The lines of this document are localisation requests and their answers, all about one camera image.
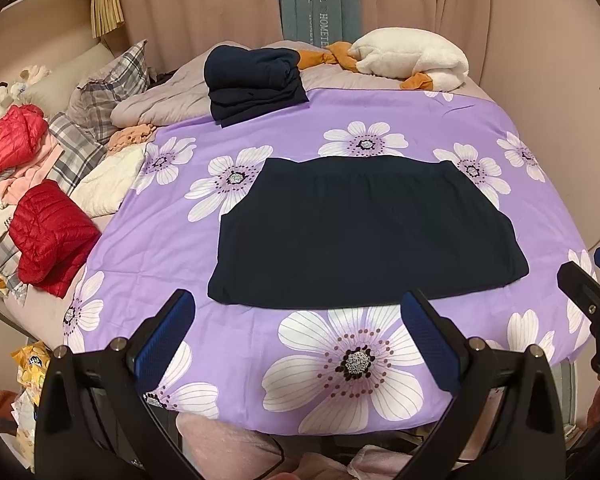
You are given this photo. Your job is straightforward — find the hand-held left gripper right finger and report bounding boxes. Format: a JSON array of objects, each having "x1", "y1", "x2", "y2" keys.
[{"x1": 401, "y1": 287, "x2": 567, "y2": 480}]

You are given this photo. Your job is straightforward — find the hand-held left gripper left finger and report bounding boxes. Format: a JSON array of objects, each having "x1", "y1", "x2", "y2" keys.
[{"x1": 34, "y1": 287, "x2": 203, "y2": 480}]

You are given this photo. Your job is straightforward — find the navy zip jacket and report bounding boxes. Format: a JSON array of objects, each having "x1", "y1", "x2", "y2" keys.
[{"x1": 207, "y1": 155, "x2": 531, "y2": 308}]

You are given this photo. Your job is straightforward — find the folded dark navy clothes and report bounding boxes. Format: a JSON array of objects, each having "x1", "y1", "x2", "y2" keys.
[{"x1": 209, "y1": 77, "x2": 311, "y2": 128}]

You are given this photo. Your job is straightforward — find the purple floral bedsheet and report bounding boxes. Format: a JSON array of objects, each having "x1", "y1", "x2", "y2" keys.
[{"x1": 62, "y1": 87, "x2": 600, "y2": 436}]

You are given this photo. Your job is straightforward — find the pink fleece clothing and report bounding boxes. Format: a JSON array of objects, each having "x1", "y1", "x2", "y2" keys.
[{"x1": 175, "y1": 412, "x2": 331, "y2": 480}]

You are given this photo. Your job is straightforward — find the white towel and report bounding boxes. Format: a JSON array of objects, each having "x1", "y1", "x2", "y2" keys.
[{"x1": 347, "y1": 445, "x2": 421, "y2": 480}]

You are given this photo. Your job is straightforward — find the yellow snack bag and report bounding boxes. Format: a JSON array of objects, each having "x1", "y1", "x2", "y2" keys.
[{"x1": 11, "y1": 342, "x2": 53, "y2": 396}]

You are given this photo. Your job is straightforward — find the red down jacket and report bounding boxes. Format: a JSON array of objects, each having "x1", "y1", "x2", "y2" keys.
[
  {"x1": 0, "y1": 104, "x2": 48, "y2": 188},
  {"x1": 8, "y1": 180, "x2": 102, "y2": 300}
]

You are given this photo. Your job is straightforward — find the white quilted garment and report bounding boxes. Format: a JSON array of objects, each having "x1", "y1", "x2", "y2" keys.
[{"x1": 72, "y1": 147, "x2": 146, "y2": 218}]

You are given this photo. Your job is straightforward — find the grey plaid sheet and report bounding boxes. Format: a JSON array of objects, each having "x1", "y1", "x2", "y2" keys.
[{"x1": 0, "y1": 230, "x2": 31, "y2": 306}]

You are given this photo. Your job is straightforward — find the peach crumpled cloth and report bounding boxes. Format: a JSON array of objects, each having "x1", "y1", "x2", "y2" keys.
[{"x1": 107, "y1": 124, "x2": 156, "y2": 153}]

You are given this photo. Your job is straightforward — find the pale pink garment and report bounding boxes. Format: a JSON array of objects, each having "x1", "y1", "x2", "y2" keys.
[{"x1": 0, "y1": 135, "x2": 63, "y2": 196}]

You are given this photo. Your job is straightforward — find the pinkish grey quilt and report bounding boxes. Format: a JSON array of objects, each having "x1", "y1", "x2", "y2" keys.
[{"x1": 111, "y1": 40, "x2": 481, "y2": 128}]

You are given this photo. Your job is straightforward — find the grey plaid ruffled pillow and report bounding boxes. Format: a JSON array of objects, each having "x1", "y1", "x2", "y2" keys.
[{"x1": 67, "y1": 40, "x2": 151, "y2": 133}]

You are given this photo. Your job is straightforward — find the white goose plush toy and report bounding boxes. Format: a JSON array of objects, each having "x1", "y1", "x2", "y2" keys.
[{"x1": 297, "y1": 27, "x2": 470, "y2": 92}]

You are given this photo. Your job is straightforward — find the cream padded headboard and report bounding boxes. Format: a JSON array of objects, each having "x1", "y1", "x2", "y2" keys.
[{"x1": 10, "y1": 42, "x2": 126, "y2": 111}]

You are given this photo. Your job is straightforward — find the white dog plush toy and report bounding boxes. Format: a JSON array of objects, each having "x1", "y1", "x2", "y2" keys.
[{"x1": 0, "y1": 84, "x2": 23, "y2": 116}]

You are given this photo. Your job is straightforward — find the cream plush toy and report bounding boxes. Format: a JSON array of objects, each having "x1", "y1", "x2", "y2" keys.
[{"x1": 17, "y1": 65, "x2": 51, "y2": 86}]

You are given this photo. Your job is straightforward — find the grey-blue printed curtain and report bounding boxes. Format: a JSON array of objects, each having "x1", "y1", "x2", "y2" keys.
[{"x1": 275, "y1": 0, "x2": 363, "y2": 46}]

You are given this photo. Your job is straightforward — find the black cable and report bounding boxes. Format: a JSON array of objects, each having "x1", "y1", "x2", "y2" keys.
[{"x1": 260, "y1": 435, "x2": 286, "y2": 480}]

